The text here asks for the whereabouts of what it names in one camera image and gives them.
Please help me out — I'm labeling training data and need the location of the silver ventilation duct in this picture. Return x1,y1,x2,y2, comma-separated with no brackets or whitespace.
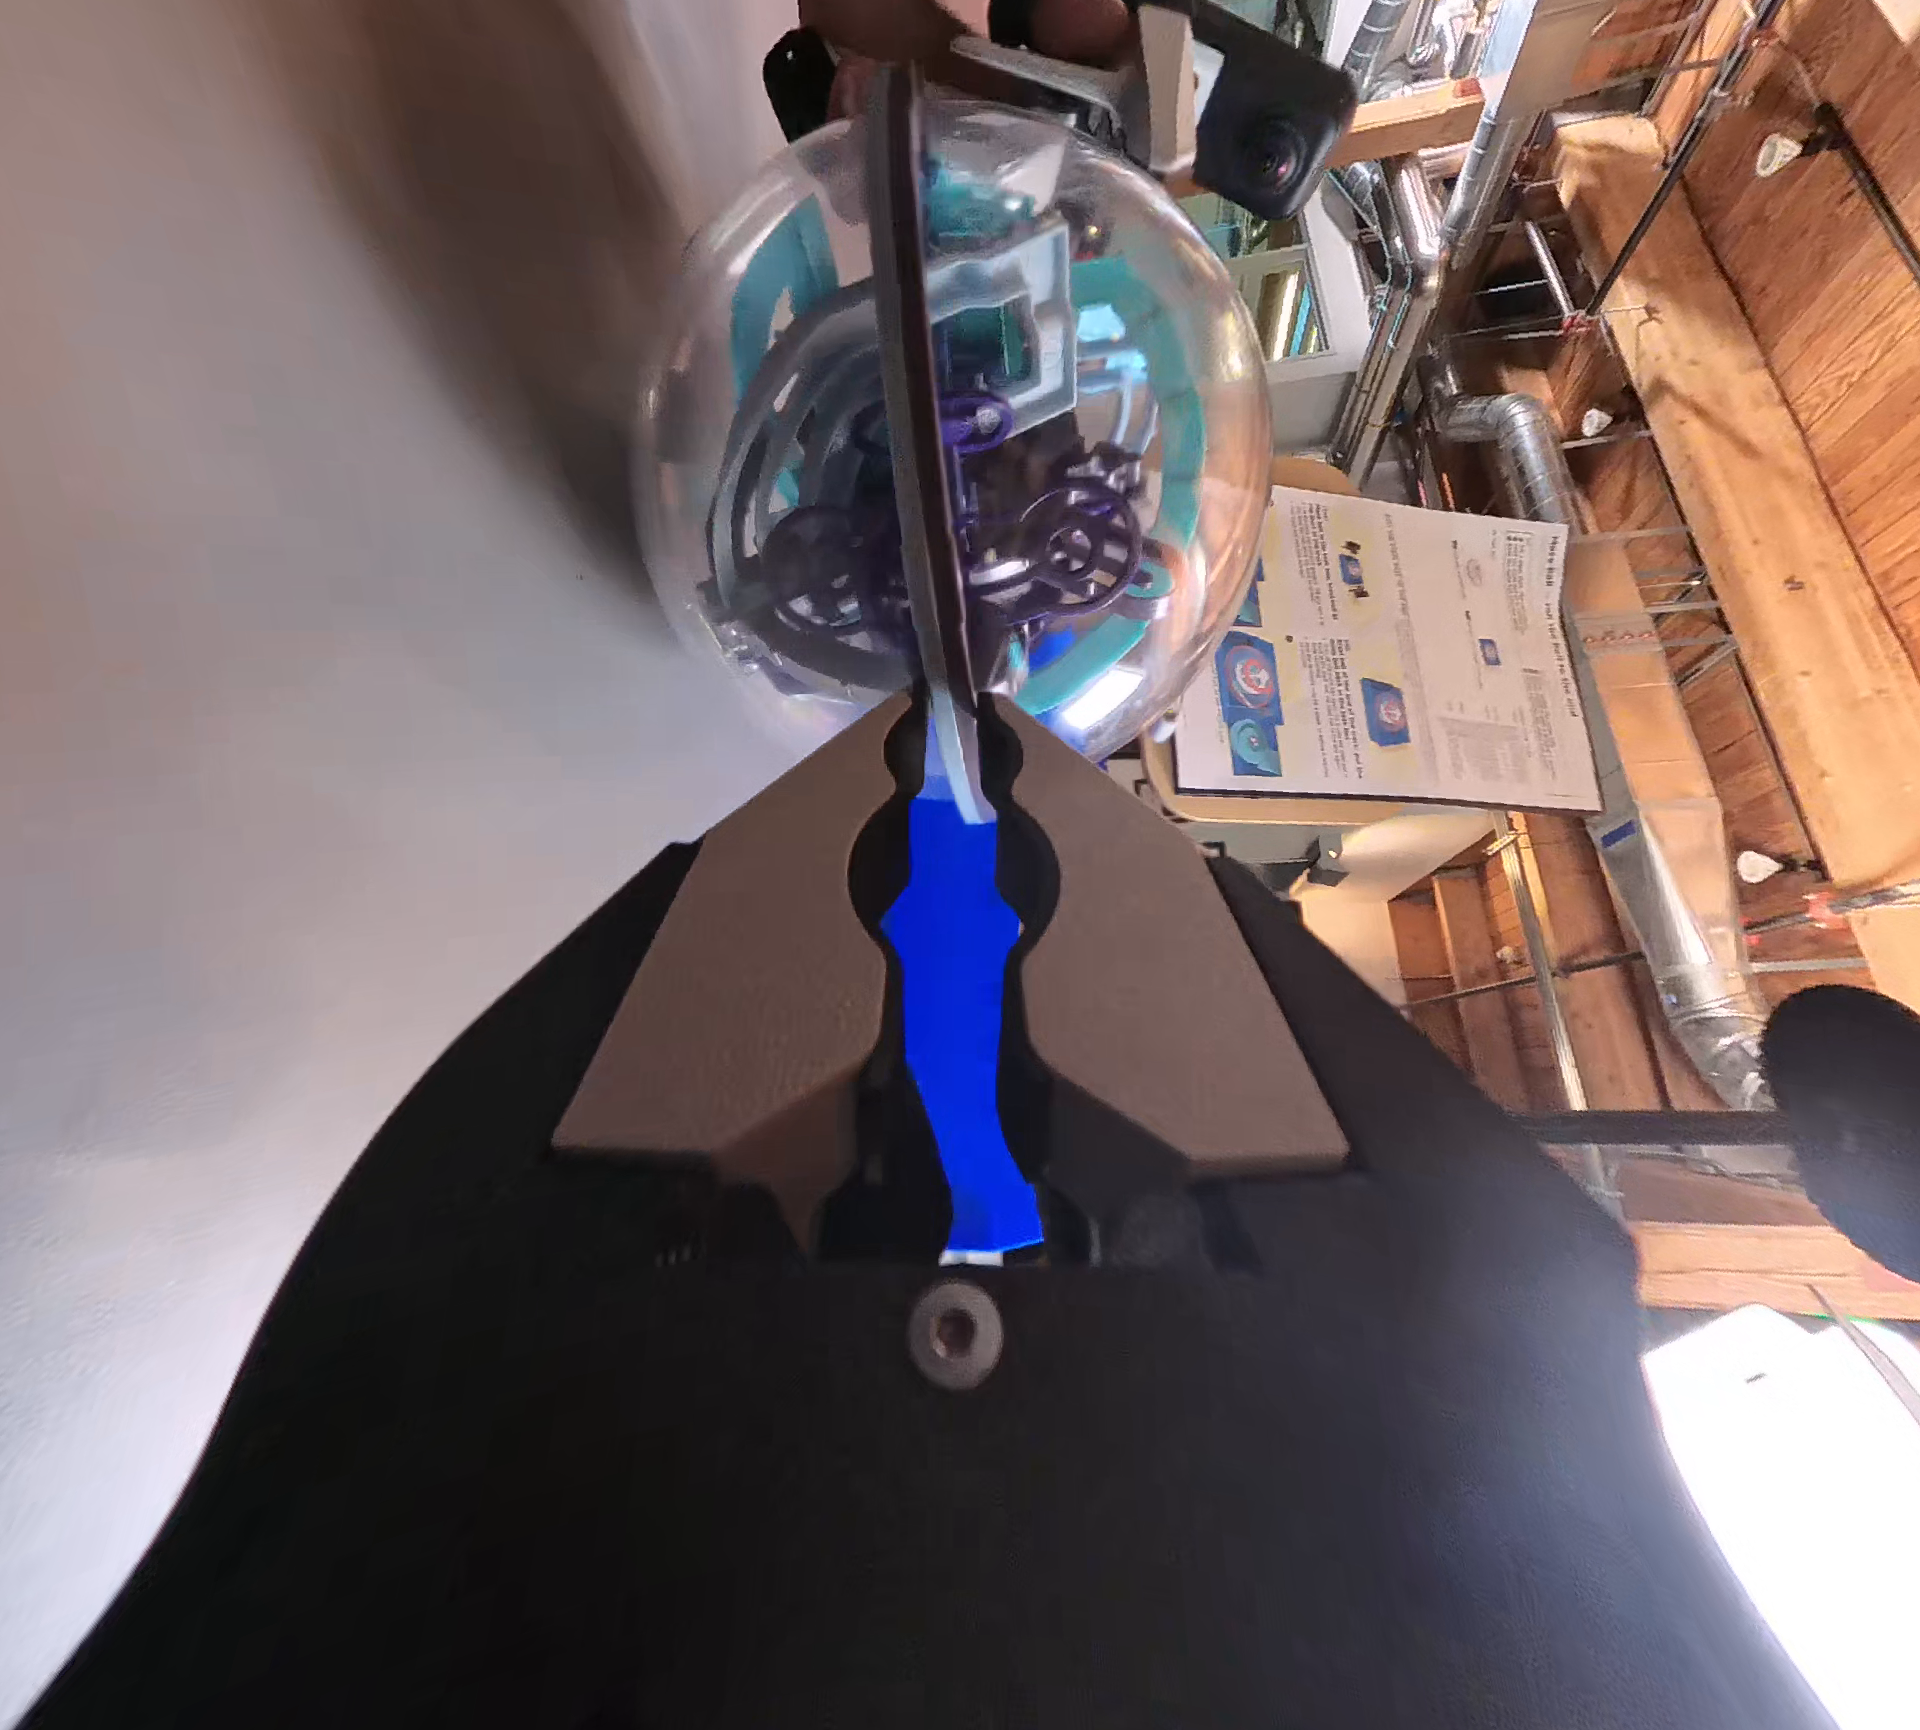
1436,386,1780,1108
1323,0,1578,486

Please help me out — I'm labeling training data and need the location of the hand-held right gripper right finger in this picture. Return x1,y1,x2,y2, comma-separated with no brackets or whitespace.
1001,704,1350,1245

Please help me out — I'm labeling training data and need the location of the clear plastic maze ball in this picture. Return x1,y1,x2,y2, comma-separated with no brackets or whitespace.
638,66,1278,767

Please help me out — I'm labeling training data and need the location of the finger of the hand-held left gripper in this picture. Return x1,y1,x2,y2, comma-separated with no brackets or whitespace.
917,39,1164,155

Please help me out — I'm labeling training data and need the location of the blue plastic bin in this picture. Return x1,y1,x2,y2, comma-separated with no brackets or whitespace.
881,786,1052,1257

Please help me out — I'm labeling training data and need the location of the light wooden board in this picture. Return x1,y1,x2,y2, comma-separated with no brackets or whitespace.
1156,486,1611,819

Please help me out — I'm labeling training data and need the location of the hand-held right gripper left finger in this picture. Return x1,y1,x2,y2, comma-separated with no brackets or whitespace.
558,698,919,1251

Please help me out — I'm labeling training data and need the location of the black floor lamp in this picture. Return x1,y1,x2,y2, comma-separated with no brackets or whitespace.
1527,990,1920,1282

